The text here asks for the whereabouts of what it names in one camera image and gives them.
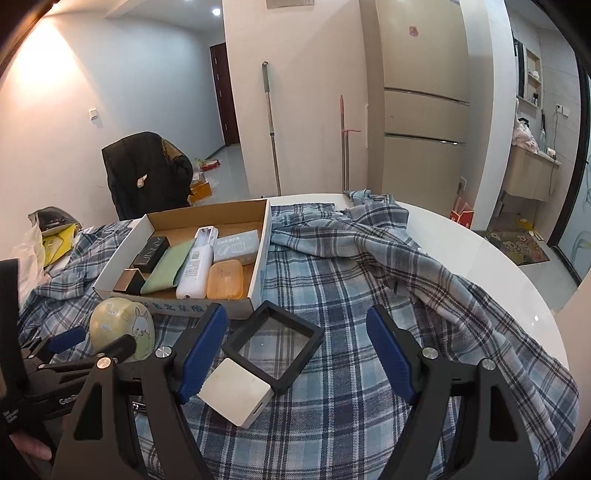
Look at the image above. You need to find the green pouch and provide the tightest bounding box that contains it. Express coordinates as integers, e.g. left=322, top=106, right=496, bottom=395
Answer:
left=140, top=240, right=197, bottom=295

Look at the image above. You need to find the grey-blue box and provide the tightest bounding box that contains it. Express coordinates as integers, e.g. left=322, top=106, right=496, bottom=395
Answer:
left=212, top=229, right=260, bottom=266

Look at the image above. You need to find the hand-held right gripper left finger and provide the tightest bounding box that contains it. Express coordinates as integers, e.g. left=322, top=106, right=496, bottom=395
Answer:
left=51, top=302, right=229, bottom=480

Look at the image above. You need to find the frosted glass door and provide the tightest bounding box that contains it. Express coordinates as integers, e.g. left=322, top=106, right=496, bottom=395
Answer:
left=549, top=46, right=591, bottom=287

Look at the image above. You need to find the pink plastic bag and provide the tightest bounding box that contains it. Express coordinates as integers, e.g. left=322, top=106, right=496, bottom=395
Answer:
left=512, top=117, right=540, bottom=153

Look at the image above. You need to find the patterned floor mat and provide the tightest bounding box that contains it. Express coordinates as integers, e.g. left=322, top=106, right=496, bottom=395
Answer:
left=478, top=226, right=552, bottom=266

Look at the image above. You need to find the black square frame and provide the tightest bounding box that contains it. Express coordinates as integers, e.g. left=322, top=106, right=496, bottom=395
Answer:
left=222, top=300, right=324, bottom=395

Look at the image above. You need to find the beige vanity cabinet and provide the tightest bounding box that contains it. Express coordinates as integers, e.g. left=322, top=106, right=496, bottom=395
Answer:
left=501, top=148, right=561, bottom=201

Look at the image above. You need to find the black jacket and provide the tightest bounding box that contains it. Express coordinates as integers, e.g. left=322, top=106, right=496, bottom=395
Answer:
left=102, top=131, right=194, bottom=221

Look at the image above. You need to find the wall niche shelf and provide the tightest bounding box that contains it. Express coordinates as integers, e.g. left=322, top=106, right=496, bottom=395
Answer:
left=526, top=48, right=542, bottom=109

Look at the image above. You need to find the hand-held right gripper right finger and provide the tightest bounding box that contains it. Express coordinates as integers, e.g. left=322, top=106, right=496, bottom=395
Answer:
left=366, top=305, right=540, bottom=480

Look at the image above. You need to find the person's left hand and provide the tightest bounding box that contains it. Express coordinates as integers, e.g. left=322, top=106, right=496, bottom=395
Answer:
left=9, top=433, right=53, bottom=462

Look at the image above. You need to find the small black box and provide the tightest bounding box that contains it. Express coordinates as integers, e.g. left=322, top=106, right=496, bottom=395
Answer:
left=112, top=268, right=148, bottom=296

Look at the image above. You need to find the white square box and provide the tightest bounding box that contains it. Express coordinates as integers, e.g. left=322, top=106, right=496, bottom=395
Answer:
left=198, top=357, right=271, bottom=428

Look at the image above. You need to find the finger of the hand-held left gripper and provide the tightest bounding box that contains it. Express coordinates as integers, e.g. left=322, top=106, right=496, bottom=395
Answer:
left=21, top=328, right=88, bottom=370
left=39, top=333, right=138, bottom=384

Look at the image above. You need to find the red box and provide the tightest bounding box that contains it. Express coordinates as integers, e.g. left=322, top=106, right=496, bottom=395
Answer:
left=450, top=196, right=476, bottom=228

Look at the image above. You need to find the blue plaid cloth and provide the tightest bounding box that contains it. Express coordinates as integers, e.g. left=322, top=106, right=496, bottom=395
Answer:
left=18, top=188, right=580, bottom=480

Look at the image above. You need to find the white remote control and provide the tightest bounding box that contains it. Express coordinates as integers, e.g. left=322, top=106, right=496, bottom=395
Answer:
left=175, top=226, right=218, bottom=300

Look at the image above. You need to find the yellow bag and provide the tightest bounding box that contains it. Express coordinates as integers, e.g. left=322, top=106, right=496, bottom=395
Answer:
left=41, top=223, right=79, bottom=268

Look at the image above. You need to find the beige refrigerator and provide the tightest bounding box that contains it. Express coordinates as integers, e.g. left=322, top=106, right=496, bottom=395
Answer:
left=375, top=0, right=472, bottom=224

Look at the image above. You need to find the orange soap box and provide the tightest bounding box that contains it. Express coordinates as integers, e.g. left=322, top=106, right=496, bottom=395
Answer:
left=206, top=259, right=244, bottom=301

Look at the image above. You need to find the wall mirror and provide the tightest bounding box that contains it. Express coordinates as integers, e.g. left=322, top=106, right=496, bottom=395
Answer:
left=513, top=39, right=527, bottom=100

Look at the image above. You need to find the dark grey bag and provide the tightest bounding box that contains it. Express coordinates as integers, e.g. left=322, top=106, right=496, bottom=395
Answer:
left=28, top=208, right=81, bottom=232

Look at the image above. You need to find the grey mop handle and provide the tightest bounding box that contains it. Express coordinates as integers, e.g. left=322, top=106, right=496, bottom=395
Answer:
left=262, top=61, right=282, bottom=197

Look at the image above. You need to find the dark brown door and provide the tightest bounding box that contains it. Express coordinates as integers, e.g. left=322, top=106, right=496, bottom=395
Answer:
left=210, top=42, right=241, bottom=147

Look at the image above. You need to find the pink broom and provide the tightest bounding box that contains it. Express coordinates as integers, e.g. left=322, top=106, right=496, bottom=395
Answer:
left=339, top=95, right=362, bottom=192

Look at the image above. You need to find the clear plastic bag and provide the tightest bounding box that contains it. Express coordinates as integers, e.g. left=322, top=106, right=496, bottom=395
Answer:
left=9, top=222, right=51, bottom=296

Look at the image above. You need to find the long black box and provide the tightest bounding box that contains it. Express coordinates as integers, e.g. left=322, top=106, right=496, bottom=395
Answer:
left=130, top=236, right=170, bottom=273

